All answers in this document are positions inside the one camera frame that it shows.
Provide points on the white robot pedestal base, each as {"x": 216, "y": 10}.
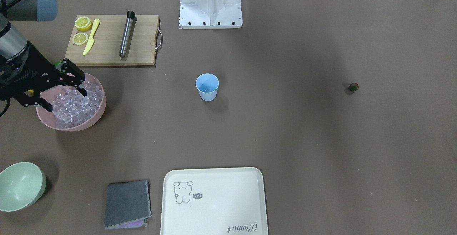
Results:
{"x": 210, "y": 14}

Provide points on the light blue plastic cup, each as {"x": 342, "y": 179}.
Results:
{"x": 207, "y": 85}

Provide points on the red strawberry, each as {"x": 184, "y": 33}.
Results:
{"x": 353, "y": 87}

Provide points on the lemon half slice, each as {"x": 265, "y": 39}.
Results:
{"x": 83, "y": 23}

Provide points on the yellow plastic knife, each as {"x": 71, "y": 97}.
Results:
{"x": 91, "y": 40}

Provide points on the cream rabbit tray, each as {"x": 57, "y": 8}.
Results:
{"x": 214, "y": 201}

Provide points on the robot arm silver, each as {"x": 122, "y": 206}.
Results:
{"x": 12, "y": 42}

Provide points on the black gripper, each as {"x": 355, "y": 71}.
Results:
{"x": 34, "y": 68}

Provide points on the pink bowl of ice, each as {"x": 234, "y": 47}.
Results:
{"x": 71, "y": 111}

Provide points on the wooden cutting board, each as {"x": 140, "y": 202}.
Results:
{"x": 141, "y": 51}

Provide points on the folded grey cloth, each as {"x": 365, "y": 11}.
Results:
{"x": 127, "y": 205}

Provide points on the mint green bowl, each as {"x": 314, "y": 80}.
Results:
{"x": 21, "y": 185}

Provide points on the steel muddler black tip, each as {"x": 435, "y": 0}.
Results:
{"x": 125, "y": 40}

